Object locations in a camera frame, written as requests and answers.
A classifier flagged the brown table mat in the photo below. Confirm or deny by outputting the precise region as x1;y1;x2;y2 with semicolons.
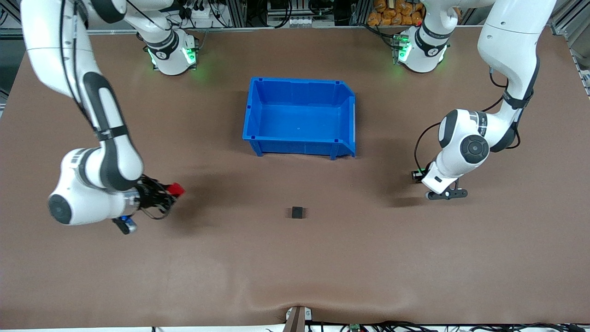
0;25;590;329

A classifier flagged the blue plastic storage bin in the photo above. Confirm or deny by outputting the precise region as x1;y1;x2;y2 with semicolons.
242;77;357;161

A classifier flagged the orange mesh bag pile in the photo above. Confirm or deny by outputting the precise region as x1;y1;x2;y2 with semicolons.
367;0;425;26

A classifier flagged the white power strip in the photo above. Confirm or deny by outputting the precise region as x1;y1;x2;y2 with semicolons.
181;0;218;28

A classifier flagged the metal table clamp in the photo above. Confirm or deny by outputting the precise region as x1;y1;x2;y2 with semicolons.
285;306;313;332

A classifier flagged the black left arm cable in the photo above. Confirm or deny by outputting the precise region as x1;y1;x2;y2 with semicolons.
413;65;541;175

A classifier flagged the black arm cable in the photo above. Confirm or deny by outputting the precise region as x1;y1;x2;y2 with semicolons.
59;0;100;134
413;65;541;175

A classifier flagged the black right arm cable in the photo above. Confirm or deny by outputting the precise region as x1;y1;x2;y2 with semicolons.
59;0;100;134

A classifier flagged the aluminium frame post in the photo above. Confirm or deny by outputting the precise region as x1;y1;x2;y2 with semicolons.
0;0;28;34
551;0;590;36

